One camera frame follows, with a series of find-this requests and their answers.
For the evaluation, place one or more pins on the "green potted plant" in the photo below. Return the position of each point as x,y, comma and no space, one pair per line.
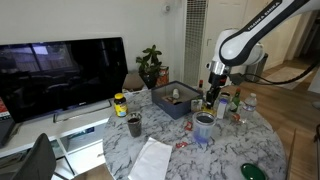
150,66

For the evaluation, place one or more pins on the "clear plastic water bottle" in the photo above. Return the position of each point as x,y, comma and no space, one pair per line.
249,106

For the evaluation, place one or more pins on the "black flat screen TV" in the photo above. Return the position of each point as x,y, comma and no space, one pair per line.
60,73

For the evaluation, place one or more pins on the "stainless steel trash can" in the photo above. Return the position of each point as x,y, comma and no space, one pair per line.
261,71

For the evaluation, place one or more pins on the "white door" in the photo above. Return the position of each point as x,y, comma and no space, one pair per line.
216,13

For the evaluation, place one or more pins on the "dark hot sauce bottle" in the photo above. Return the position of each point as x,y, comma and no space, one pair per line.
200,86

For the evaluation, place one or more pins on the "dark laptop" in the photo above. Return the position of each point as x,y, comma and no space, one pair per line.
6,131

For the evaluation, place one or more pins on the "white wall thermostat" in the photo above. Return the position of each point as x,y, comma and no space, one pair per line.
166,8

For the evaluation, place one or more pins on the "white TV stand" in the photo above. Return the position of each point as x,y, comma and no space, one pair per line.
40,128

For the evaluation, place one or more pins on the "clear plastic cup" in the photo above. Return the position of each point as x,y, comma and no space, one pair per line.
203,135

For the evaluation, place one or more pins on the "red printed paper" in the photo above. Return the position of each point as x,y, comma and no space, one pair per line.
4,108

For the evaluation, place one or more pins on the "small printed packet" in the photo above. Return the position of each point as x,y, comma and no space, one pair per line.
196,105

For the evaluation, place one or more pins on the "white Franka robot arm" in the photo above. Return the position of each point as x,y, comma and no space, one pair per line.
246,43

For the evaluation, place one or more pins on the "small white bottle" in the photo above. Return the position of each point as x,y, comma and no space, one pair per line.
175,93

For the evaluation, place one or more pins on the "white wall heater grille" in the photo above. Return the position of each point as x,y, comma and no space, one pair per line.
195,33

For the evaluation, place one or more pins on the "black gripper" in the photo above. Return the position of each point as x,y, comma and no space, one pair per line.
217,81

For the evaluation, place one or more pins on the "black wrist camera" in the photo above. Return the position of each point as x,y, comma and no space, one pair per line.
236,79

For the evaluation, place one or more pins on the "green round lid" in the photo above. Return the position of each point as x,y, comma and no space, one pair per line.
252,172

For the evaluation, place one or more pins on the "white bottle blue cap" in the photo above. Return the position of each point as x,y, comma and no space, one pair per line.
222,109

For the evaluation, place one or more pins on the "yellow lid vitamin bottle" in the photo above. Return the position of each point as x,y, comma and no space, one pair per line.
120,106

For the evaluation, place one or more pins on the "green Tabasco sauce bottle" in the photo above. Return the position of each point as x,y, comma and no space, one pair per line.
235,101

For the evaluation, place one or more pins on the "dark glass cup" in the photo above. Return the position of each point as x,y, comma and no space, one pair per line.
134,126

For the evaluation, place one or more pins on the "open brown cardboard box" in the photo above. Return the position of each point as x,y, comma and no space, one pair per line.
133,81

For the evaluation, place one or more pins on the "beige floor rug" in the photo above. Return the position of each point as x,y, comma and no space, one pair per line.
286,77

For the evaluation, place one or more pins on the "white paper napkin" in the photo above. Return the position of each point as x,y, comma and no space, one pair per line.
150,161

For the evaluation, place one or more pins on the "orange printed carton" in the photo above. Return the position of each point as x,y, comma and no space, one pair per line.
163,76

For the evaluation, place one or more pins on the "blue cardboard box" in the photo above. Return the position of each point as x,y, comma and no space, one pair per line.
166,108

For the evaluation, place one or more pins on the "black chair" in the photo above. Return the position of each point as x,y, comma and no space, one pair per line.
36,160

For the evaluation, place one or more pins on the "green tin can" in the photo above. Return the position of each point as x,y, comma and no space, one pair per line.
226,95

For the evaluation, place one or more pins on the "small glass spice bottle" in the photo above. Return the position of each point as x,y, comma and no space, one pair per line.
234,117

